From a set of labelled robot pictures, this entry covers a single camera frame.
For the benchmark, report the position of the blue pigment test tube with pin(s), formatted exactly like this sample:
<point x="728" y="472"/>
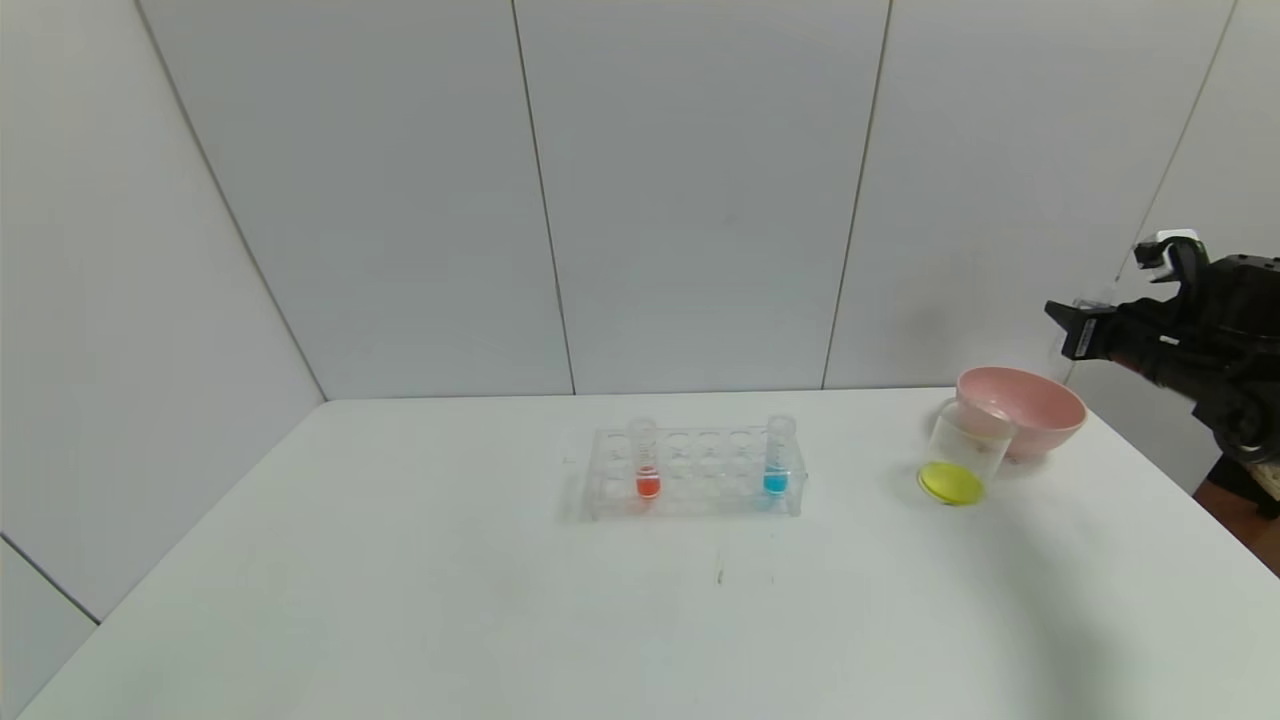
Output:
<point x="776" y="484"/>

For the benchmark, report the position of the dark background object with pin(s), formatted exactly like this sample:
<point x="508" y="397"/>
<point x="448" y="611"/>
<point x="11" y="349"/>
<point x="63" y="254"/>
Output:
<point x="1225" y="480"/>

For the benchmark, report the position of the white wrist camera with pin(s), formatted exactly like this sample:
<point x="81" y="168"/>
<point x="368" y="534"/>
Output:
<point x="1165" y="245"/>

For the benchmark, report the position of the pink bowl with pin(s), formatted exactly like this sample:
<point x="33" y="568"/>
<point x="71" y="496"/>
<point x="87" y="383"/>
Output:
<point x="1045" y="415"/>

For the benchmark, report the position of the red pigment test tube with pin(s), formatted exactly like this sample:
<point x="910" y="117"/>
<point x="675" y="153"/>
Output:
<point x="648" y="486"/>

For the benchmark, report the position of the clear glass beaker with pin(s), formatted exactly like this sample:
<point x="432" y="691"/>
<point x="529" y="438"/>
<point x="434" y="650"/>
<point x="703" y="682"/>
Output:
<point x="950" y="482"/>

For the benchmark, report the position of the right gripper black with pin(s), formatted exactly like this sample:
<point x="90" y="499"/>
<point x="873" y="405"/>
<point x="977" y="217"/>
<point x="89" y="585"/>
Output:
<point x="1079" y="336"/>

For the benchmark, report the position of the clear plastic test tube rack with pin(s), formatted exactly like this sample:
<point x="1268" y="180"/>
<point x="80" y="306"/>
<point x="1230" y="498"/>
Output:
<point x="700" y="470"/>

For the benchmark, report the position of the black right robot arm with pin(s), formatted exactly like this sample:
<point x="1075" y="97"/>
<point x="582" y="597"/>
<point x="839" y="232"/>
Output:
<point x="1230" y="340"/>

